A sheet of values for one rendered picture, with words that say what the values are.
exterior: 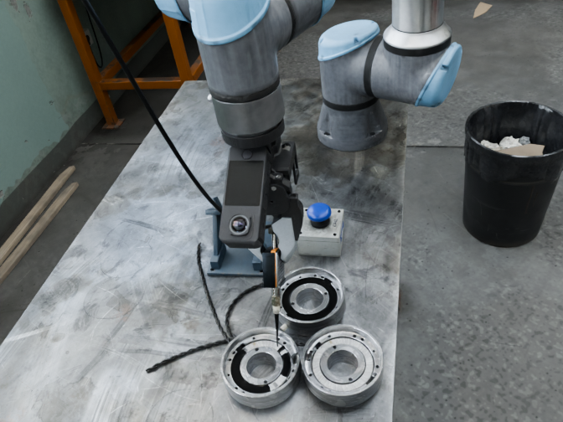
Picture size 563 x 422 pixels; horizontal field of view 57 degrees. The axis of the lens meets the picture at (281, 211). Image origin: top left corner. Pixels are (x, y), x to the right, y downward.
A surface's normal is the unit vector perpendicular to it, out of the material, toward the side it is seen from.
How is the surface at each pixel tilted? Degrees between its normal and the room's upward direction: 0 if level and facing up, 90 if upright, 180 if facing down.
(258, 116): 90
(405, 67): 92
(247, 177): 31
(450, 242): 0
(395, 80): 89
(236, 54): 90
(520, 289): 0
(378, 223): 0
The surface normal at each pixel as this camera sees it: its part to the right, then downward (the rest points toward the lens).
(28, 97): 0.97, 0.04
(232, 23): 0.11, 0.61
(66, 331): -0.13, -0.75
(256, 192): -0.20, -0.30
